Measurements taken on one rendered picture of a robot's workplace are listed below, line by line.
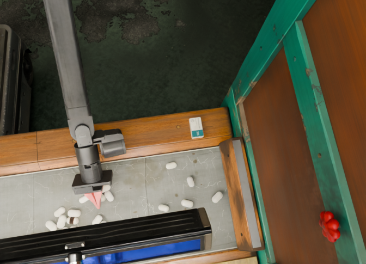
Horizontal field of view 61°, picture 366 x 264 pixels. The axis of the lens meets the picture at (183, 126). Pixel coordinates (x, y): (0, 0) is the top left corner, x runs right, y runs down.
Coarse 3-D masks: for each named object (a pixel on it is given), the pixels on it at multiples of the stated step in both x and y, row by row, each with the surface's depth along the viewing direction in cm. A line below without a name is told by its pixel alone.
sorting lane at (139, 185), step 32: (128, 160) 95; (160, 160) 96; (192, 160) 96; (0, 192) 91; (32, 192) 91; (64, 192) 92; (128, 192) 93; (160, 192) 93; (192, 192) 94; (224, 192) 94; (0, 224) 89; (32, 224) 89; (224, 224) 92
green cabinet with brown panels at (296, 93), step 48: (288, 0) 50; (336, 0) 40; (288, 48) 53; (336, 48) 41; (240, 96) 84; (288, 96) 58; (336, 96) 43; (288, 144) 61; (336, 144) 44; (288, 192) 64; (336, 192) 44; (288, 240) 67
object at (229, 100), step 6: (228, 90) 97; (228, 96) 98; (222, 102) 107; (228, 102) 99; (234, 102) 91; (228, 108) 100; (234, 108) 92; (234, 114) 93; (234, 120) 94; (234, 126) 95; (234, 132) 96; (240, 132) 89; (258, 252) 87; (264, 252) 81; (258, 258) 88; (264, 258) 82
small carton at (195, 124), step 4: (192, 120) 95; (196, 120) 95; (200, 120) 95; (192, 124) 94; (196, 124) 94; (200, 124) 94; (192, 128) 94; (196, 128) 94; (200, 128) 94; (192, 132) 94; (196, 132) 94; (200, 132) 94; (192, 136) 93; (196, 136) 93; (200, 136) 94
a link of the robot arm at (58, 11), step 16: (48, 0) 64; (64, 0) 65; (48, 16) 65; (64, 16) 66; (64, 32) 67; (64, 48) 69; (64, 64) 70; (80, 64) 71; (64, 80) 71; (80, 80) 72; (64, 96) 73; (80, 96) 74; (80, 112) 74
